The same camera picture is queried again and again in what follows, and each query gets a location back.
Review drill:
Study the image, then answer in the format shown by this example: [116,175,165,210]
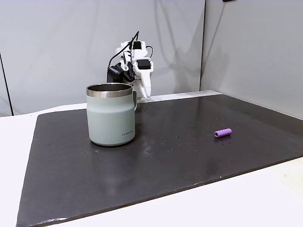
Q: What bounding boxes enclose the black camera cable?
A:
[107,30,140,71]

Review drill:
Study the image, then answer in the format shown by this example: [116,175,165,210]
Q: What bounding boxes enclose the sage green steel mug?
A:
[86,83,138,147]

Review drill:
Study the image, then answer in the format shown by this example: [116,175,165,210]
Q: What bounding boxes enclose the purple pen grip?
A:
[214,128,232,138]

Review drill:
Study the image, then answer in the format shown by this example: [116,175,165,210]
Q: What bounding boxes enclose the black camera box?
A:
[106,62,134,84]

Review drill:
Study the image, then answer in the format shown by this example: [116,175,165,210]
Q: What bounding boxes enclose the black table mat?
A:
[15,93,303,227]

